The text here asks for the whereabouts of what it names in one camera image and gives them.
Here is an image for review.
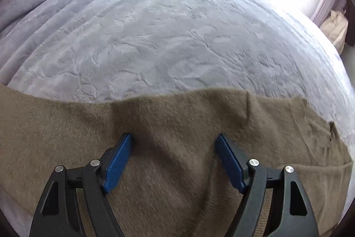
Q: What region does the lavender embossed blanket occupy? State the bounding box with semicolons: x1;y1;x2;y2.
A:
0;0;355;236

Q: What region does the beige pillow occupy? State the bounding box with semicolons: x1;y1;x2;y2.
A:
319;9;349;55

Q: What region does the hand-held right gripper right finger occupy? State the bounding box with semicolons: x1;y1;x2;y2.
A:
216;133;319;237

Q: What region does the dark hanging cloth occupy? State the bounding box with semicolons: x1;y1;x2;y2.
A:
344;0;355;46

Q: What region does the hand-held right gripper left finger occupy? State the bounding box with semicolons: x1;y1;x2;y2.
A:
29;133;134;237

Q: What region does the brown knit sweater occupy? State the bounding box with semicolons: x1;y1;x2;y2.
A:
0;84;354;237

